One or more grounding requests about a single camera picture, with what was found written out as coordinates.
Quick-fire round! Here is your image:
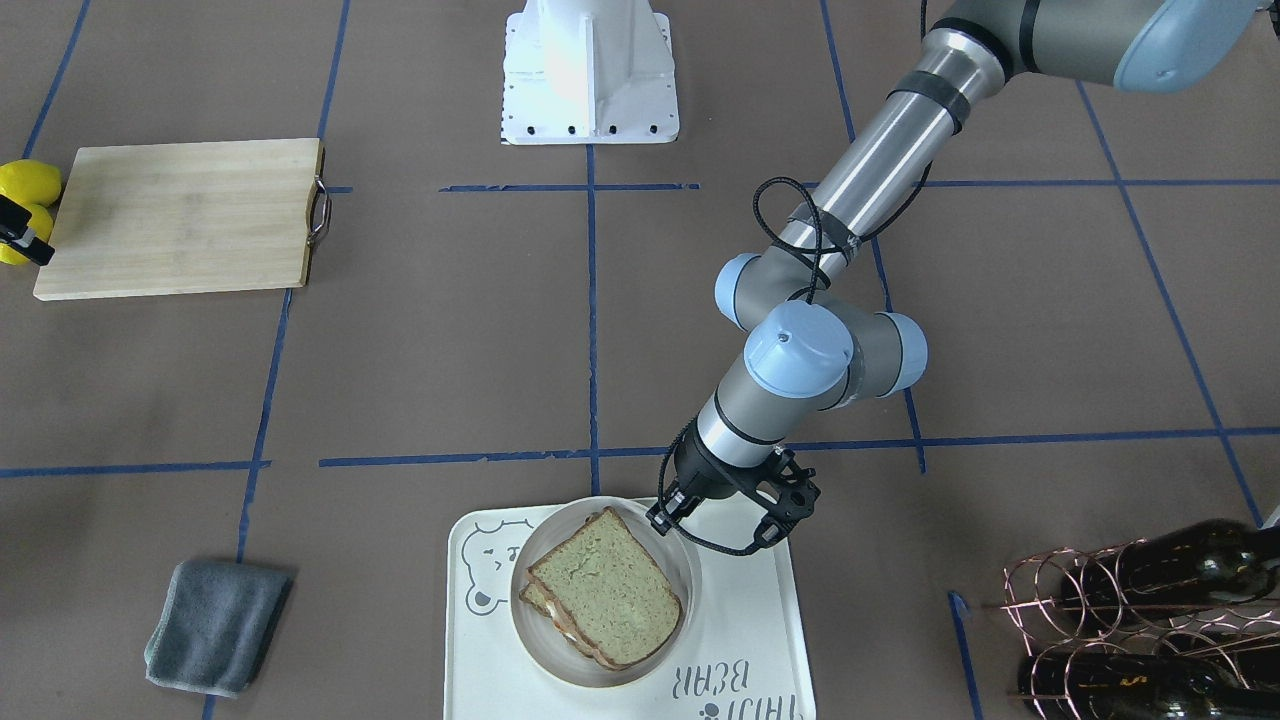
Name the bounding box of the green wine bottle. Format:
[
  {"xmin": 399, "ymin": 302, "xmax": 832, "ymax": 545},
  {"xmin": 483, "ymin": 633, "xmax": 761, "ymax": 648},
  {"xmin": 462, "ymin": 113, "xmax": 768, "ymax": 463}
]
[
  {"xmin": 1051, "ymin": 518, "xmax": 1279, "ymax": 635},
  {"xmin": 1018, "ymin": 650, "xmax": 1279, "ymax": 719}
]

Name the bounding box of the green wine bottle middle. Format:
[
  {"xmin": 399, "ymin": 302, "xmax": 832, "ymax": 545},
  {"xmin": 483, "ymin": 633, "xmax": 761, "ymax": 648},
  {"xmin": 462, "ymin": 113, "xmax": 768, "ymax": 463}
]
[{"xmin": 1018, "ymin": 650, "xmax": 1279, "ymax": 719}]

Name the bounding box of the wooden cutting board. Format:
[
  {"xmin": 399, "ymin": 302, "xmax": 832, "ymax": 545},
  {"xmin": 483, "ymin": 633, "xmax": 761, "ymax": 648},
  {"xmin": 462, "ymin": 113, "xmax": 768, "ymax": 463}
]
[{"xmin": 33, "ymin": 137, "xmax": 332, "ymax": 301}]

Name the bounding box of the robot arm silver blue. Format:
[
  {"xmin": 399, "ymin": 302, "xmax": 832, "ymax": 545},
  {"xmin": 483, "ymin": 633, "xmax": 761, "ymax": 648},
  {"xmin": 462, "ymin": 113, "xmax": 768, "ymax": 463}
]
[{"xmin": 646, "ymin": 1, "xmax": 1265, "ymax": 555}]

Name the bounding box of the grey folded cloth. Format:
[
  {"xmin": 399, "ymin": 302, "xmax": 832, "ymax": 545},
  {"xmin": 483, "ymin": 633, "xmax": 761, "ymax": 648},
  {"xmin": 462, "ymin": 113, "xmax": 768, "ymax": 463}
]
[{"xmin": 143, "ymin": 559, "xmax": 293, "ymax": 698}]

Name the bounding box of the bread slice with fried egg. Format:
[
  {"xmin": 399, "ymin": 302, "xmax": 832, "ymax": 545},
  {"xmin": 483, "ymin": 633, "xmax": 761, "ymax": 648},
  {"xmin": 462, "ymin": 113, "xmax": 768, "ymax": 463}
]
[{"xmin": 520, "ymin": 582, "xmax": 626, "ymax": 671}]

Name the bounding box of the white plate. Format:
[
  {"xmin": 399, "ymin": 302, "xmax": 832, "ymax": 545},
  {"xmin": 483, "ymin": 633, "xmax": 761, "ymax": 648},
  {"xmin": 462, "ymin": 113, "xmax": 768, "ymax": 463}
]
[{"xmin": 511, "ymin": 496, "xmax": 701, "ymax": 688}]

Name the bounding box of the cream serving tray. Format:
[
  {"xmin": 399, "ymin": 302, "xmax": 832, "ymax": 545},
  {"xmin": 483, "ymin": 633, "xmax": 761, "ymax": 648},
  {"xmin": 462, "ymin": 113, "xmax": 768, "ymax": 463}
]
[{"xmin": 443, "ymin": 497, "xmax": 817, "ymax": 719}]

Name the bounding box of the copper wire bottle rack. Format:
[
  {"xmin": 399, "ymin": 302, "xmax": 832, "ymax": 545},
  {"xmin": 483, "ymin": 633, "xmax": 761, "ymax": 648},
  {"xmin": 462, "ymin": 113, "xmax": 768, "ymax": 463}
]
[{"xmin": 1002, "ymin": 539, "xmax": 1277, "ymax": 693}]

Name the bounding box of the green wine bottle front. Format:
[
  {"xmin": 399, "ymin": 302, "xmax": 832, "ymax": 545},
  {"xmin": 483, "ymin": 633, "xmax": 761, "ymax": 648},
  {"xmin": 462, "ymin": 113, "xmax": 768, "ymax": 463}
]
[{"xmin": 1051, "ymin": 518, "xmax": 1279, "ymax": 635}]

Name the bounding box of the yellow lemon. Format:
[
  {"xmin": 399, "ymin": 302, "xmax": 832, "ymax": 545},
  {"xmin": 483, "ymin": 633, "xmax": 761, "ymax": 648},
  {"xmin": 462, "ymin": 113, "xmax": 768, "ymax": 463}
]
[
  {"xmin": 1, "ymin": 196, "xmax": 55, "ymax": 266},
  {"xmin": 0, "ymin": 159, "xmax": 63, "ymax": 206}
]

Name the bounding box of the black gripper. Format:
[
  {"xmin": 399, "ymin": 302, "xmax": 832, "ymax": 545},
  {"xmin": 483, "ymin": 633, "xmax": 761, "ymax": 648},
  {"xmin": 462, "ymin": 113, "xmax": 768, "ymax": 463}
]
[{"xmin": 646, "ymin": 424, "xmax": 765, "ymax": 536}]

